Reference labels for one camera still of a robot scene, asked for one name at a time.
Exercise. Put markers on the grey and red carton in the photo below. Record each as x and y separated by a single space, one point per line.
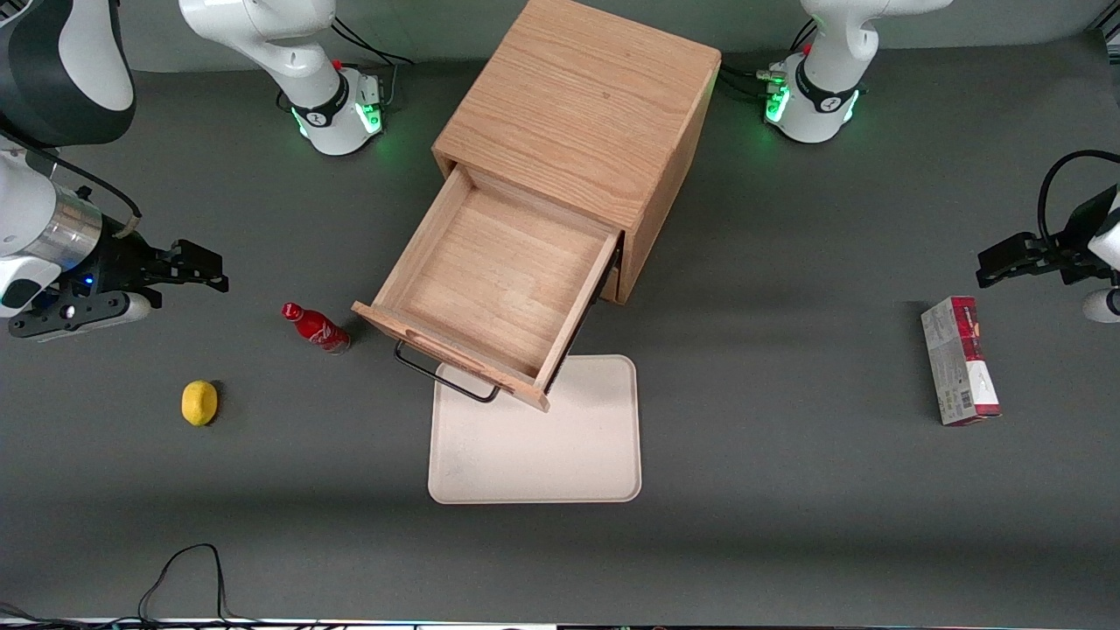
958 359

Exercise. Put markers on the cream rectangular tray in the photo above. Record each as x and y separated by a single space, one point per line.
542 446

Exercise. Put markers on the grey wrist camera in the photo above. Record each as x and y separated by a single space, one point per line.
1101 306
131 306

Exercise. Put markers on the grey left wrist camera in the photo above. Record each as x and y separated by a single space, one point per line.
1101 306

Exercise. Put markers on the red soda bottle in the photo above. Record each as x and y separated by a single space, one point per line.
317 331

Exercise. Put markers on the oak wooden drawer cabinet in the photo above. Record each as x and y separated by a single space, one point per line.
586 96

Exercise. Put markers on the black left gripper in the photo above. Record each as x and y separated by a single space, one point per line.
1074 244

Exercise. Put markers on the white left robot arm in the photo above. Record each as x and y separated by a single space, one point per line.
831 52

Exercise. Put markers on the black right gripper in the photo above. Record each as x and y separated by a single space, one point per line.
122 262

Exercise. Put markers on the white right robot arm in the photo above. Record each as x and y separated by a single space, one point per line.
262 35

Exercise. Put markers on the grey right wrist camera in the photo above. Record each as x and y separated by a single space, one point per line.
131 306

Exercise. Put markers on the yellow lemon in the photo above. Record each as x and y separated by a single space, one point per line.
199 403

